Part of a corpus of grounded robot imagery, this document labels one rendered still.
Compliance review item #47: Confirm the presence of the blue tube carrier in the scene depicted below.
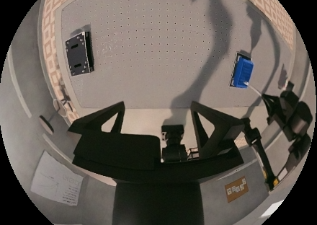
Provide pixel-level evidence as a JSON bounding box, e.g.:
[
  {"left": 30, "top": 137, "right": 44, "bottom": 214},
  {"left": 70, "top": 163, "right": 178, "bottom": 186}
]
[{"left": 233, "top": 57, "right": 254, "bottom": 88}]

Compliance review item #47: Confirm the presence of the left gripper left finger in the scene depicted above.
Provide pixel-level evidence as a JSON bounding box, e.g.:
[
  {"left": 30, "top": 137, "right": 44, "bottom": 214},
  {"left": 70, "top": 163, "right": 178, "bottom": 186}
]
[{"left": 71, "top": 101, "right": 125, "bottom": 133}]

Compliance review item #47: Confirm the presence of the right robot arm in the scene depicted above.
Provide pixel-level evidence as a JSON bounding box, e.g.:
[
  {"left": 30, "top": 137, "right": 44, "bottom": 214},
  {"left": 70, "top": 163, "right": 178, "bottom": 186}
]
[{"left": 242, "top": 90, "right": 313, "bottom": 192}]

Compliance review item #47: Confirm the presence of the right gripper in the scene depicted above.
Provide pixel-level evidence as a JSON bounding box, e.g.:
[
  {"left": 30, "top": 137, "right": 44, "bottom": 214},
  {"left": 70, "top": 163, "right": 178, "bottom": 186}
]
[{"left": 262, "top": 94, "right": 281, "bottom": 125}]

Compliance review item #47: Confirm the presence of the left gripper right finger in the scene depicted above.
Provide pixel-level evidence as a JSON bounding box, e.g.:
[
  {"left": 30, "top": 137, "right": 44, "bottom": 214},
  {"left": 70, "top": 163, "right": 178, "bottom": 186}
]
[{"left": 190, "top": 101, "right": 245, "bottom": 159}]

